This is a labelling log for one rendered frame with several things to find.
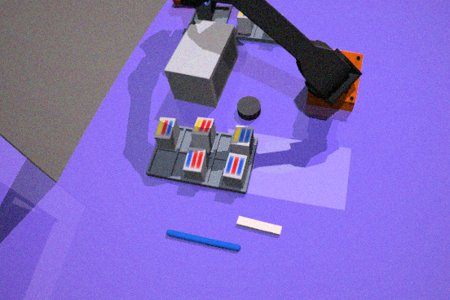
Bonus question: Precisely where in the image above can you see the dark grey cylinder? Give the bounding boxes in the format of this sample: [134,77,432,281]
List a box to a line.
[237,95,261,121]

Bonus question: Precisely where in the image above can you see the white flat bar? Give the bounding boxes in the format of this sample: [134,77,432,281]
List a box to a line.
[237,216,282,235]

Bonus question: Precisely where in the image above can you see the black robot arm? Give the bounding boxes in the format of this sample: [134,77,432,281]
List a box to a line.
[210,0,362,106]

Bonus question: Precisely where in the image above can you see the blue rod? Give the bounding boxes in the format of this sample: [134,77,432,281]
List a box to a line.
[167,230,240,251]

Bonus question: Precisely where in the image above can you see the grey slotted rack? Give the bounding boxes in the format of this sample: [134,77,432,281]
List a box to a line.
[146,126,258,194]

